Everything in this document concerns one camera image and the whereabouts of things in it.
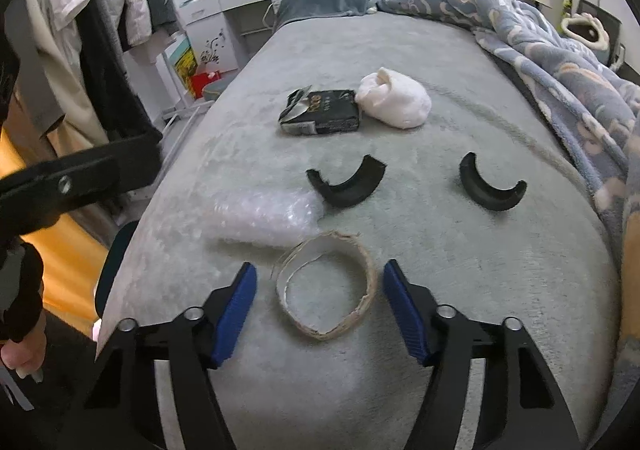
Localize black curved plastic piece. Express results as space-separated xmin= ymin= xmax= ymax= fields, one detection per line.
xmin=459 ymin=151 xmax=527 ymax=212

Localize cardboard tape roll core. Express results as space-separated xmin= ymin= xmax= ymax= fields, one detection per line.
xmin=271 ymin=231 xmax=378 ymax=342

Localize black tissue pack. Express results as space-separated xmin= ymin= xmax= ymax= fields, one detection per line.
xmin=278 ymin=86 xmax=361 ymax=136

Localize white sock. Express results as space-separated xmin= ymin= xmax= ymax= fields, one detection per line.
xmin=355 ymin=67 xmax=432 ymax=129

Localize dark teal trash bin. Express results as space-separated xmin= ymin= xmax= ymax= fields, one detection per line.
xmin=94 ymin=221 xmax=139 ymax=319

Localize person's left hand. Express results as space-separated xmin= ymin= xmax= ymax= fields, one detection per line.
xmin=1 ymin=311 xmax=47 ymax=378

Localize orange curtain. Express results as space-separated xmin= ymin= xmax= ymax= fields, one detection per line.
xmin=1 ymin=129 xmax=116 ymax=335

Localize hanging black garment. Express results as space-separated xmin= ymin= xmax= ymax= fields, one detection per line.
xmin=76 ymin=0 xmax=160 ymax=140

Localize hanging beige coat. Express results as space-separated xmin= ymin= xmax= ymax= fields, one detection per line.
xmin=25 ymin=0 xmax=108 ymax=157

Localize white clothes rack base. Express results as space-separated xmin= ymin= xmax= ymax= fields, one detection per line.
xmin=160 ymin=52 xmax=214 ymax=170

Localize red box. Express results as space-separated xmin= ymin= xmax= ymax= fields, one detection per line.
xmin=190 ymin=70 xmax=220 ymax=99

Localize blue patterned fleece duvet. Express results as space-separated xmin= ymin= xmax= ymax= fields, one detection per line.
xmin=314 ymin=0 xmax=640 ymax=421

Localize white cloud cat bed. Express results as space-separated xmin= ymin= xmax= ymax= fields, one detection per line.
xmin=561 ymin=13 xmax=610 ymax=52

